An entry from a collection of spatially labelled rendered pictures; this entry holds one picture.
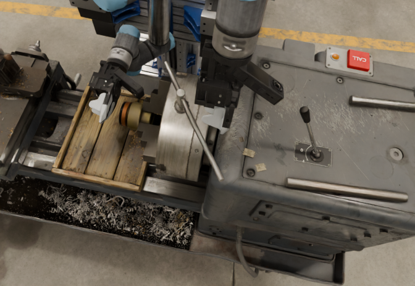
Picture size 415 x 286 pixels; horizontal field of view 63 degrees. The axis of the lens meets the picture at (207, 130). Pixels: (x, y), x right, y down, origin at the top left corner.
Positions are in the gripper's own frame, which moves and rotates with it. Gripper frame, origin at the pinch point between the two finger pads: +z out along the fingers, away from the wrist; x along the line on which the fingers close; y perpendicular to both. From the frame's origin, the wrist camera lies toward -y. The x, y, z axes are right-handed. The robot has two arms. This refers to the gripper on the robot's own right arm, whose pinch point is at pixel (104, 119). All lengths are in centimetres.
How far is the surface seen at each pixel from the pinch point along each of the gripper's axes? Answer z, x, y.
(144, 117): -2.0, 3.3, -12.3
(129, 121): 0.3, 2.8, -8.4
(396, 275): 11, -108, -151
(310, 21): -166, -108, -90
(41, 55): -24.8, -10.7, 34.2
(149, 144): 6.4, 3.7, -16.3
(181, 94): 0.3, 24.4, -24.3
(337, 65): -23, 18, -64
